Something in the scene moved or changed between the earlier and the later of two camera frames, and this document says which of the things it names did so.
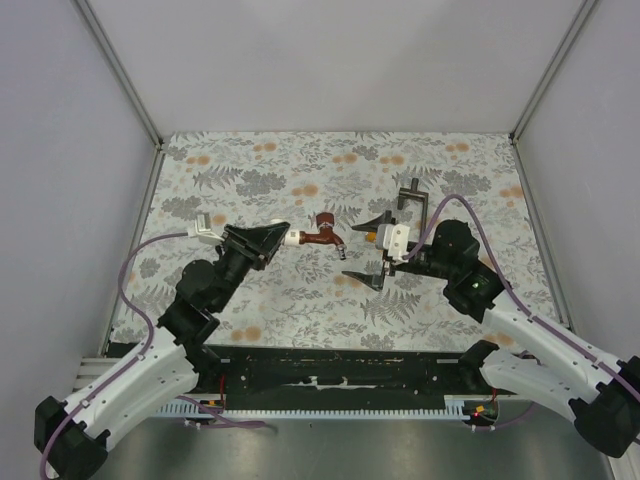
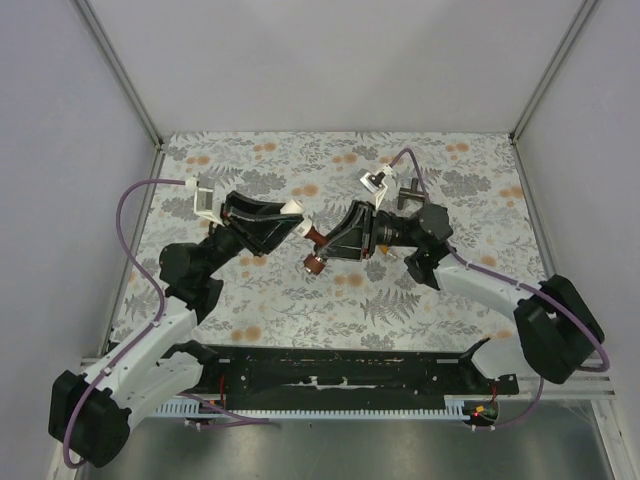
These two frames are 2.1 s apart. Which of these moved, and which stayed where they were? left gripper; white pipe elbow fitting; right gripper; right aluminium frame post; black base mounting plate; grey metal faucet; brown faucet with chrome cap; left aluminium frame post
Moved: white pipe elbow fitting; left gripper; right gripper; brown faucet with chrome cap
Stayed: grey metal faucet; left aluminium frame post; right aluminium frame post; black base mounting plate
